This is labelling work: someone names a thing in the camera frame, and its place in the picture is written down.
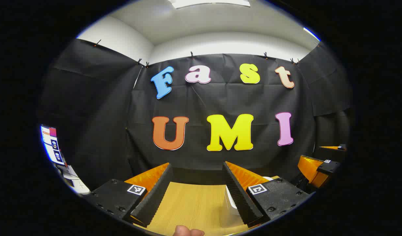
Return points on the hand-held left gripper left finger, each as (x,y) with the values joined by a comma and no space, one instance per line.
(155,196)

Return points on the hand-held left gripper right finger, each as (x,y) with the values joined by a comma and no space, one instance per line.
(240,196)

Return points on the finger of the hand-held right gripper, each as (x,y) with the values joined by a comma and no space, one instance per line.
(341,147)
(309,168)

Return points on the white desktop garbage bin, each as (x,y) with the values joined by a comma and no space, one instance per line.
(232,201)

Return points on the wooden desktop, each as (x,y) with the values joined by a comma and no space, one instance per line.
(187,206)

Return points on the ceiling light panel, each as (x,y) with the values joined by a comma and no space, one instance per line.
(207,2)

